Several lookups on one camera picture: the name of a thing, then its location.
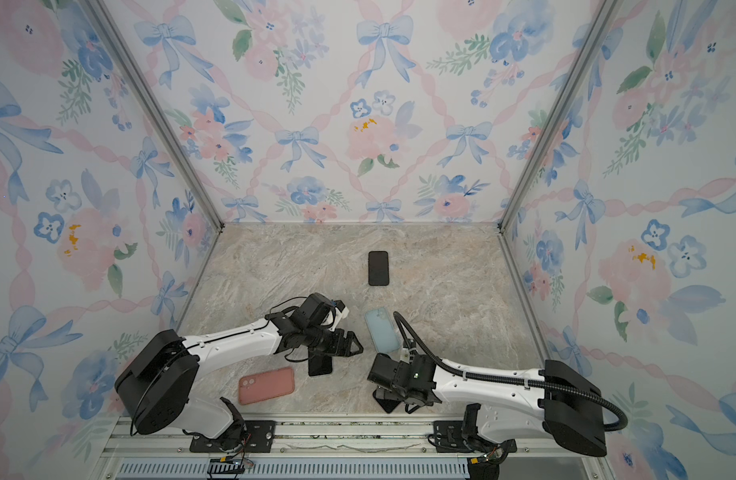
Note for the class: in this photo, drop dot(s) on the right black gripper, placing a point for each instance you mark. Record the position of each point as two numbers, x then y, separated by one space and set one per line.
390 396

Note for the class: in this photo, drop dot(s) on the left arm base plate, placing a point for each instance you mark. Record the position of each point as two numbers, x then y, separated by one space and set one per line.
250 436

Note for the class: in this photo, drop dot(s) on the pink phone case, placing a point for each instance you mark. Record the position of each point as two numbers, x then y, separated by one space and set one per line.
265 386

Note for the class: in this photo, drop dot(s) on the right aluminium corner post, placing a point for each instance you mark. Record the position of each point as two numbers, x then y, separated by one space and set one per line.
566 95

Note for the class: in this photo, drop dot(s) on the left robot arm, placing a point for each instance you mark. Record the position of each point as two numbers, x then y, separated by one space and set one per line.
156 387

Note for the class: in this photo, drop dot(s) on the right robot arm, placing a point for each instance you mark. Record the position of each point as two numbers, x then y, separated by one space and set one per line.
501 406

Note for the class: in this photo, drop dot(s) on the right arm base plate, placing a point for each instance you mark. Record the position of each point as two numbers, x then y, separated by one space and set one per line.
449 437

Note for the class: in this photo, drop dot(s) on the black phone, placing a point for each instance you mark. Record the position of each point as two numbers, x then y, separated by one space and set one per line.
387 401
320 365

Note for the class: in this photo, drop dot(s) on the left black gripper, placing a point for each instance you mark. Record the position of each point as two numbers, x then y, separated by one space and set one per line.
341 349

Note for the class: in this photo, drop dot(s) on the light blue phone case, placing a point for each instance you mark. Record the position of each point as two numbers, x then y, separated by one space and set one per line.
382 331

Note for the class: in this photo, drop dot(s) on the left aluminium corner post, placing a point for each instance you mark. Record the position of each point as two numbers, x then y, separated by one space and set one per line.
100 18

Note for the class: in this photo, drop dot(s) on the aluminium corner post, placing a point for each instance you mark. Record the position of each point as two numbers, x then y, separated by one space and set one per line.
566 95
100 18

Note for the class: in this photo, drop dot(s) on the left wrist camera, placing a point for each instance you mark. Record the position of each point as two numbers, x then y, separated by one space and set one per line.
320 311

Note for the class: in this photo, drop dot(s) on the black phone case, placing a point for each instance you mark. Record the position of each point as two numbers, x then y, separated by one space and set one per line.
378 268

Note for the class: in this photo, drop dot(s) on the aluminium rail frame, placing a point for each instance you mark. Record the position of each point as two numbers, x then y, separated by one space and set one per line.
300 446

